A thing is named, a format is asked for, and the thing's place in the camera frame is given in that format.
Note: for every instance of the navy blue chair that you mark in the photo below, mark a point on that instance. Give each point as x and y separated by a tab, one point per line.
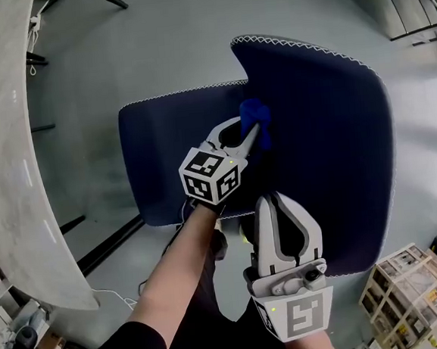
333	141

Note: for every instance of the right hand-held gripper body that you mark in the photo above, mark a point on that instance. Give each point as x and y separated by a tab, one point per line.
298	307

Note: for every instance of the person's left forearm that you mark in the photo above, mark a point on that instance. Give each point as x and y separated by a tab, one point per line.
174	280

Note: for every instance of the wooden crate shelf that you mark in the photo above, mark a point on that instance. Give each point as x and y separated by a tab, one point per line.
407	294

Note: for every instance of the cardboard box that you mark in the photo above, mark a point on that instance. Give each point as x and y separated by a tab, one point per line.
51	346

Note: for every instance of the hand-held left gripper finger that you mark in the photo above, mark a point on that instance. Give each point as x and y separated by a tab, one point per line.
222	126
248	142

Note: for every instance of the black round device on stand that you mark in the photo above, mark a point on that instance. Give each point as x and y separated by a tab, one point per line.
22	341

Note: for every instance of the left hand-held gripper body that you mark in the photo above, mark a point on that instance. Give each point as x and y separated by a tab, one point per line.
213	176

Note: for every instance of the blue wiping cloth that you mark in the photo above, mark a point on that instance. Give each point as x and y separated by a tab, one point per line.
255	113

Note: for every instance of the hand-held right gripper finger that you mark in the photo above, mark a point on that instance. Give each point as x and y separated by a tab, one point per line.
268	241
315	243

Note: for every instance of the long grey marble table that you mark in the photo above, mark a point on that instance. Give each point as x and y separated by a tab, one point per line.
7	150

